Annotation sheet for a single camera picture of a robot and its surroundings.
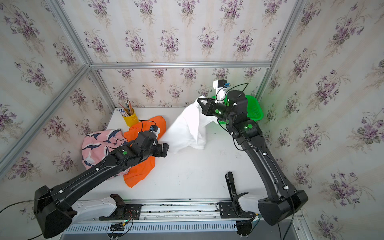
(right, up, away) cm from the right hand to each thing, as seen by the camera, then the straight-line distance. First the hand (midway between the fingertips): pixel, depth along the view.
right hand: (199, 97), depth 62 cm
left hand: (-18, -23, +15) cm, 33 cm away
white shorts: (-8, -15, +13) cm, 21 cm away
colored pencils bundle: (-49, -2, +41) cm, 64 cm away
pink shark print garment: (-63, -25, +30) cm, 75 cm away
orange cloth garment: (-35, -40, +24) cm, 59 cm away
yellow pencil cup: (-47, -9, +42) cm, 64 cm away
